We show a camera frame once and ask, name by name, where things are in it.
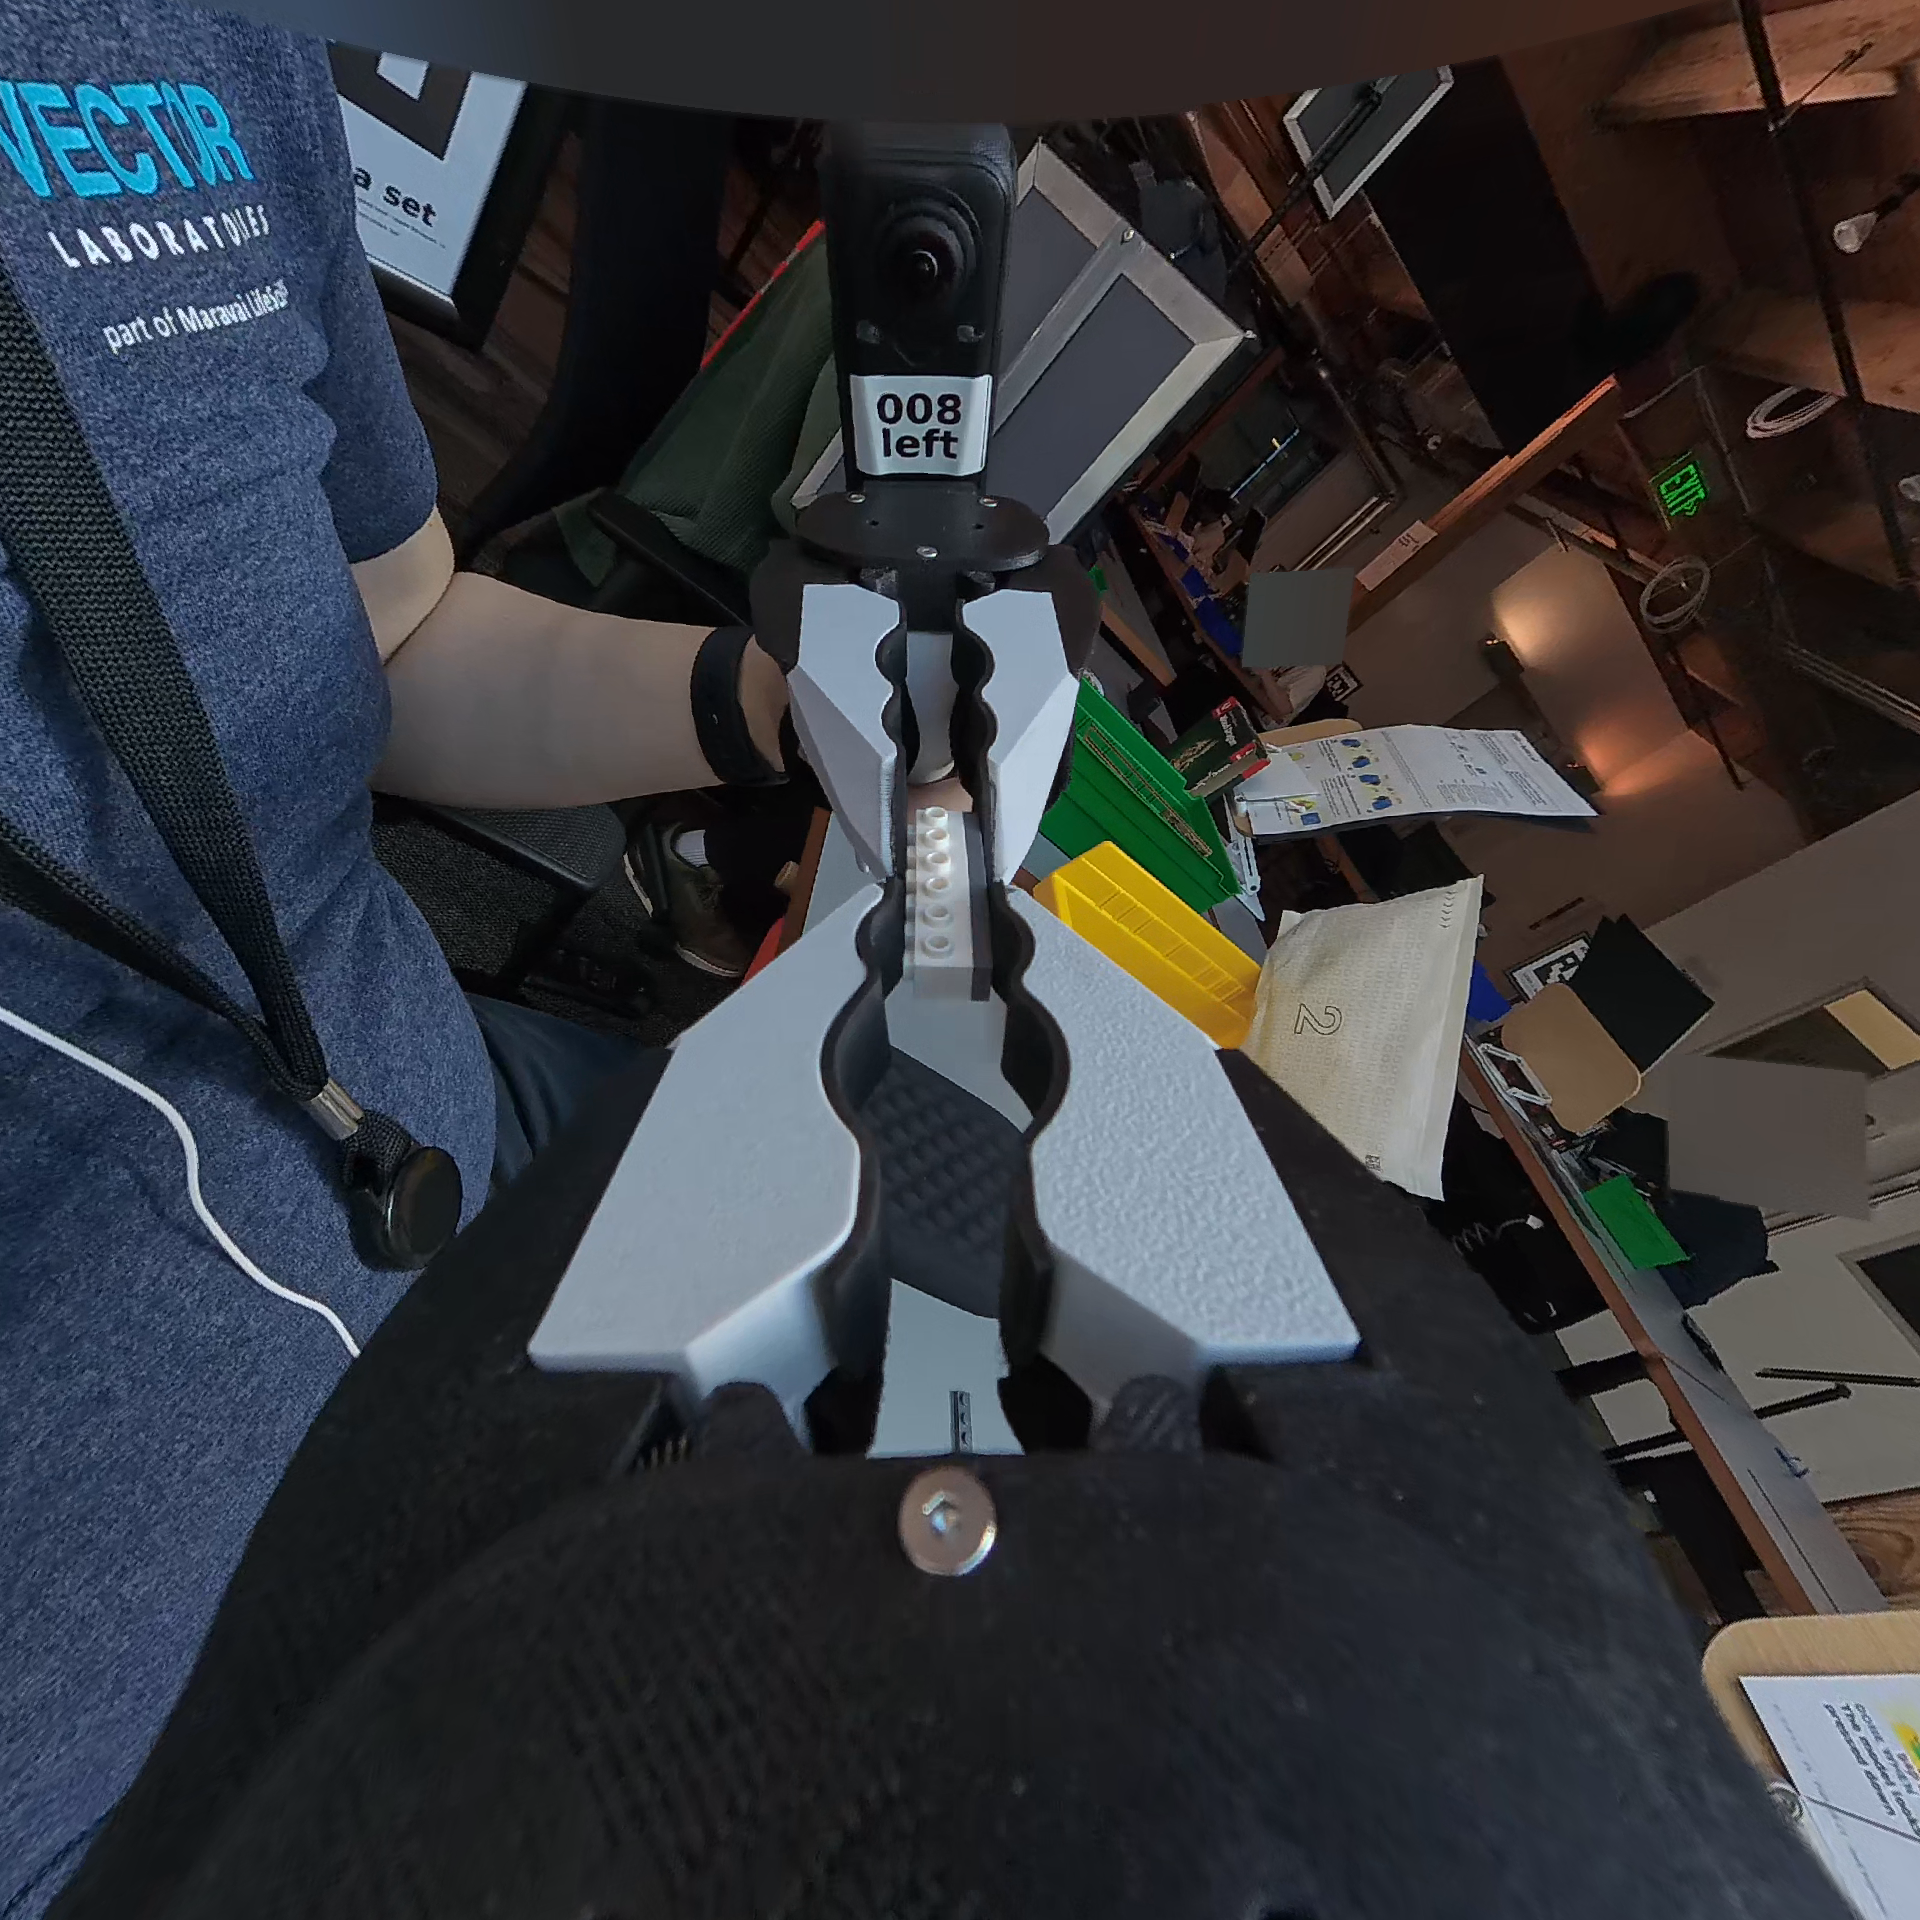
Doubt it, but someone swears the hanging dark monitor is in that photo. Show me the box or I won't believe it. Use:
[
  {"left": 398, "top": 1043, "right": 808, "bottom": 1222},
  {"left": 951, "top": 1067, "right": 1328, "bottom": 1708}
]
[{"left": 1281, "top": 67, "right": 1454, "bottom": 218}]

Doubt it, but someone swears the black lanyard strap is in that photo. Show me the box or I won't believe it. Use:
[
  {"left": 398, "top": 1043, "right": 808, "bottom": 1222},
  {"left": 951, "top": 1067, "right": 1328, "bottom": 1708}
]
[{"left": 0, "top": 271, "right": 369, "bottom": 1142}]

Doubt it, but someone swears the person's shoe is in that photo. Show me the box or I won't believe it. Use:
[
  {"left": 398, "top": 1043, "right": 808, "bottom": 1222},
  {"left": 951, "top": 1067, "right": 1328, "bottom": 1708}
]
[{"left": 623, "top": 817, "right": 766, "bottom": 979}]

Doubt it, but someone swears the operator in blue shirt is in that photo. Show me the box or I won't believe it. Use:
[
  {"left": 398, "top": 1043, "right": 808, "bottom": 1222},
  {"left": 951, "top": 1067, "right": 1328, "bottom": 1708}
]
[{"left": 0, "top": 0, "right": 497, "bottom": 1920}]

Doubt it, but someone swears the printed instruction sheet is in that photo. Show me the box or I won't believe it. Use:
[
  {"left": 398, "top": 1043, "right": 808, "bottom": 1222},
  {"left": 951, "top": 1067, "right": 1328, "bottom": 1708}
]
[{"left": 1740, "top": 1668, "right": 1920, "bottom": 1920}]

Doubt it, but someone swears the white lego brick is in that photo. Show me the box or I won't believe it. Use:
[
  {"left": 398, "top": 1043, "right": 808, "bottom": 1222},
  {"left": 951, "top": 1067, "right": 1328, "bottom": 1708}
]
[{"left": 896, "top": 804, "right": 995, "bottom": 1007}]

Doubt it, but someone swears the small wooden board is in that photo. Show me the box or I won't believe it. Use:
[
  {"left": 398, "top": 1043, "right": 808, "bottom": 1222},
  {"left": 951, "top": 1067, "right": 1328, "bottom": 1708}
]
[{"left": 1500, "top": 982, "right": 1644, "bottom": 1138}]

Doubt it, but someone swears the green lego plate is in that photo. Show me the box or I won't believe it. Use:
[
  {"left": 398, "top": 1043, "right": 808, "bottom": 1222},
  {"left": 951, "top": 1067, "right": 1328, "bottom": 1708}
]
[{"left": 1581, "top": 1174, "right": 1690, "bottom": 1270}]

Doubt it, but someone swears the white paper bag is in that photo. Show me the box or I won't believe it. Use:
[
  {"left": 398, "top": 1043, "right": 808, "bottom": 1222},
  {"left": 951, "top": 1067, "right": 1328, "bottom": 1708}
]
[{"left": 1242, "top": 876, "right": 1487, "bottom": 1202}]

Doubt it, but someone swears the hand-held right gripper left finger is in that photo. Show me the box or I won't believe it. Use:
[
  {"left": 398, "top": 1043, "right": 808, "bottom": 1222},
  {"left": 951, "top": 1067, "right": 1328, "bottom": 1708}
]
[{"left": 525, "top": 883, "right": 909, "bottom": 1420}]

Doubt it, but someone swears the long wooden table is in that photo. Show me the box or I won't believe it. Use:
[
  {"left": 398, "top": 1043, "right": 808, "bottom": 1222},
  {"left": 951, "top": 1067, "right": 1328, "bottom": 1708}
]
[{"left": 1461, "top": 1035, "right": 1883, "bottom": 1614}]

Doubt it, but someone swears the black wristband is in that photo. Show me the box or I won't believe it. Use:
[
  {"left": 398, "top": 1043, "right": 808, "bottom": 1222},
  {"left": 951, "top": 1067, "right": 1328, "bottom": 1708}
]
[{"left": 690, "top": 623, "right": 793, "bottom": 793}]

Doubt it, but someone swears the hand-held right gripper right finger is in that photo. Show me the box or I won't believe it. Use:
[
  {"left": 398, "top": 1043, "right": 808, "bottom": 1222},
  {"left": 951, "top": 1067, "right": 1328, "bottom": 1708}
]
[{"left": 997, "top": 883, "right": 1367, "bottom": 1412}]

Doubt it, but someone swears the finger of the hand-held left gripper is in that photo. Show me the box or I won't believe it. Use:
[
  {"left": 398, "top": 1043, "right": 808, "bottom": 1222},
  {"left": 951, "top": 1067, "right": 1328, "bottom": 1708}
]
[
  {"left": 782, "top": 583, "right": 917, "bottom": 888},
  {"left": 950, "top": 594, "right": 1086, "bottom": 891}
]

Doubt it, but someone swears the yellow plastic bin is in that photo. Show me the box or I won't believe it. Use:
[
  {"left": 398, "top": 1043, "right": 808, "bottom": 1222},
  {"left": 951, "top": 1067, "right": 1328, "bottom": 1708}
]
[{"left": 1032, "top": 842, "right": 1266, "bottom": 1052}]

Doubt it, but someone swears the lego instruction booklet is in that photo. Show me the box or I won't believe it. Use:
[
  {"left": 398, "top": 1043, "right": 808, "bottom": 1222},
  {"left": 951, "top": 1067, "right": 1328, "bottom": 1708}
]
[{"left": 1237, "top": 726, "right": 1600, "bottom": 839}]

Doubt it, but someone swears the thin white cable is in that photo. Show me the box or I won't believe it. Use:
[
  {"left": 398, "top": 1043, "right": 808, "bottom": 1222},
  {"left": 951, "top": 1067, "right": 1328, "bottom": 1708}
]
[{"left": 0, "top": 1005, "right": 363, "bottom": 1359}]

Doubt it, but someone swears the office chair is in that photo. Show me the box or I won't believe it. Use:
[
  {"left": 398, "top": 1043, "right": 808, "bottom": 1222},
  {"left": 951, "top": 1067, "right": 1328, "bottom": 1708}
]
[{"left": 375, "top": 796, "right": 633, "bottom": 1000}]

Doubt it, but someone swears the dark lego box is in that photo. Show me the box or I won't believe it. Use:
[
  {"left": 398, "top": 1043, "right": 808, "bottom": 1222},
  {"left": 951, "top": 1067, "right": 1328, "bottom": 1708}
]
[{"left": 1178, "top": 697, "right": 1274, "bottom": 801}]

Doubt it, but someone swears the green plastic bin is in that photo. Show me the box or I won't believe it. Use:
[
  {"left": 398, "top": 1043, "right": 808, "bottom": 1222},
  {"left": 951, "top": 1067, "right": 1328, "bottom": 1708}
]
[{"left": 1037, "top": 676, "right": 1239, "bottom": 918}]

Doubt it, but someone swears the dark green cloth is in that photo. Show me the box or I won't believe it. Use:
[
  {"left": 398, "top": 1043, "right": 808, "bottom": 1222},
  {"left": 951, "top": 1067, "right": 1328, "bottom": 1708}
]
[{"left": 607, "top": 224, "right": 843, "bottom": 578}]

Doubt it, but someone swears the person's leg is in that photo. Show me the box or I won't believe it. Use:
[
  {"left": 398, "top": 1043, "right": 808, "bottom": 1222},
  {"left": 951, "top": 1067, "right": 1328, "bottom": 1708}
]
[{"left": 464, "top": 989, "right": 676, "bottom": 1187}]

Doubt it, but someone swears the grey framed monitor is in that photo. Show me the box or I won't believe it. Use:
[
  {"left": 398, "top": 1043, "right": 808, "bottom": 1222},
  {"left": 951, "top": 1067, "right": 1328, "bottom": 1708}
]
[{"left": 982, "top": 143, "right": 1259, "bottom": 549}]

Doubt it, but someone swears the framed marker sign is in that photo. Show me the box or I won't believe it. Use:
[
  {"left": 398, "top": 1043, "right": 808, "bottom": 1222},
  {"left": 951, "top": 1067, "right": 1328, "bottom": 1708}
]
[{"left": 326, "top": 42, "right": 531, "bottom": 355}]

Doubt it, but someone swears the person's left forearm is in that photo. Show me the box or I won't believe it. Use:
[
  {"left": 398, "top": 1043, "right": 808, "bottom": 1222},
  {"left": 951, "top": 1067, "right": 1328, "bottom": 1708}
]
[{"left": 366, "top": 510, "right": 706, "bottom": 814}]

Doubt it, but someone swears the black badge reel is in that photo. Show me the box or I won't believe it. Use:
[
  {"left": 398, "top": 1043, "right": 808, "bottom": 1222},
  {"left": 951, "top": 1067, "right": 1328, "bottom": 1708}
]
[{"left": 342, "top": 1110, "right": 467, "bottom": 1278}]

